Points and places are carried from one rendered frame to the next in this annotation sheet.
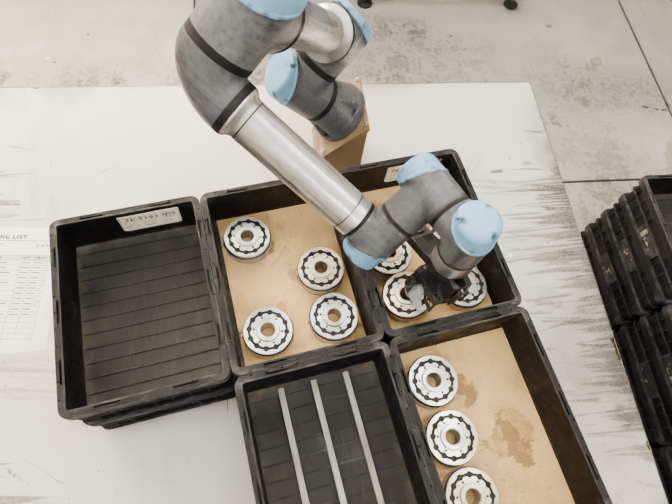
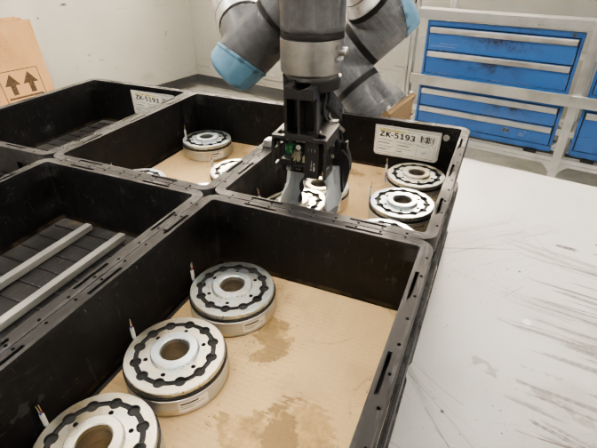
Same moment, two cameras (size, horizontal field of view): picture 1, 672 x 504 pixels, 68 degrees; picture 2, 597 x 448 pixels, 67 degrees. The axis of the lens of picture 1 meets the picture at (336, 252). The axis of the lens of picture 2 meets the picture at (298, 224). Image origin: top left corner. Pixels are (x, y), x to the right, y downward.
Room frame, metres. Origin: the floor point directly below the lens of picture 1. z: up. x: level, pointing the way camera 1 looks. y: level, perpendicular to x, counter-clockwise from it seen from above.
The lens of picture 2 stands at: (0.02, -0.61, 1.21)
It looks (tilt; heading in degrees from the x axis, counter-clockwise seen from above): 32 degrees down; 49
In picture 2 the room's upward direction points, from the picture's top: straight up
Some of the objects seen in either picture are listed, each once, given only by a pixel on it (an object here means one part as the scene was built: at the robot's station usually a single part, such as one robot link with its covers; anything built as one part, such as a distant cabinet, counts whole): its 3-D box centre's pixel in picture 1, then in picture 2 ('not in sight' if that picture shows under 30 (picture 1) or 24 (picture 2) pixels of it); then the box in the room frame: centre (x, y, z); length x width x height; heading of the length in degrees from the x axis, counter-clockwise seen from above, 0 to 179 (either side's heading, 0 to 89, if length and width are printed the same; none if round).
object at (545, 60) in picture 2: not in sight; (488, 85); (2.26, 0.50, 0.60); 0.72 x 0.03 x 0.56; 106
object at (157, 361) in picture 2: (452, 437); (174, 350); (0.13, -0.29, 0.86); 0.05 x 0.05 x 0.01
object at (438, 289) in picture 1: (443, 277); (309, 124); (0.39, -0.21, 1.02); 0.09 x 0.08 x 0.12; 30
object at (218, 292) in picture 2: (433, 379); (232, 285); (0.23, -0.24, 0.86); 0.05 x 0.05 x 0.01
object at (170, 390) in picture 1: (137, 297); (76, 113); (0.27, 0.36, 0.92); 0.40 x 0.30 x 0.02; 26
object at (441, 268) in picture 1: (456, 255); (314, 57); (0.40, -0.21, 1.10); 0.08 x 0.08 x 0.05
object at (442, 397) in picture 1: (433, 380); (232, 288); (0.23, -0.24, 0.86); 0.10 x 0.10 x 0.01
